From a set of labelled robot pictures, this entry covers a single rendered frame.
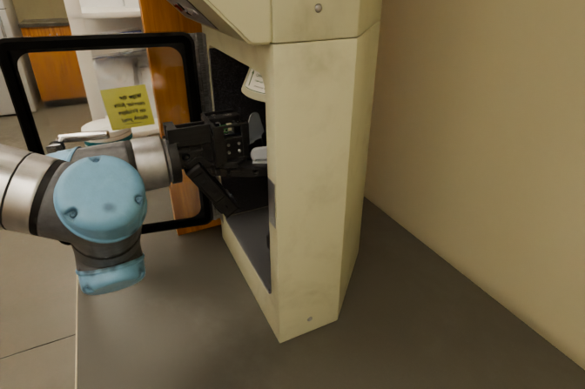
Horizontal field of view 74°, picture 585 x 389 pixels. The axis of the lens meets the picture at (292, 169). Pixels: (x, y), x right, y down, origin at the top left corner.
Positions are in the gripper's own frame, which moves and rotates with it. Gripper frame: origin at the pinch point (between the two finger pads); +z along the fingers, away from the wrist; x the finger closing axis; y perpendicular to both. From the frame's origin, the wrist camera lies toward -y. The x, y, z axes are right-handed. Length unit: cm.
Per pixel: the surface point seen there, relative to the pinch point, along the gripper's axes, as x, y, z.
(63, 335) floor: 105, -122, -66
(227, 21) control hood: -12.9, 21.8, -13.5
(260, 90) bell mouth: -2.6, 11.3, -6.2
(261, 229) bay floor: 7.7, -20.2, -3.3
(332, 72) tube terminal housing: -13.2, 15.4, -0.9
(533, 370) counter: -34, -28, 24
